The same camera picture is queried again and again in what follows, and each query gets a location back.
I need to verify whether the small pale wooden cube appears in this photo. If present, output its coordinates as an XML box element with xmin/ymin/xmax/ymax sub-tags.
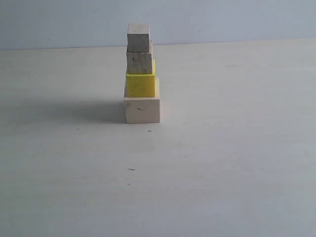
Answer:
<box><xmin>127</xmin><ymin>23</ymin><xmax>150</xmax><ymax>53</ymax></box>

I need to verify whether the large pale wooden cube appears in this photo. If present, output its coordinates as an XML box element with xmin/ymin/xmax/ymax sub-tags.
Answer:
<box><xmin>123</xmin><ymin>77</ymin><xmax>161</xmax><ymax>124</ymax></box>

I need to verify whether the medium grainy wooden cube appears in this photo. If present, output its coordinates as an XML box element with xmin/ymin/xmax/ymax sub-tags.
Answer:
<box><xmin>126</xmin><ymin>40</ymin><xmax>154</xmax><ymax>74</ymax></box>

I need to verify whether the yellow cube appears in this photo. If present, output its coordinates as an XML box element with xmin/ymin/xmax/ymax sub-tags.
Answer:
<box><xmin>125</xmin><ymin>59</ymin><xmax>156</xmax><ymax>97</ymax></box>

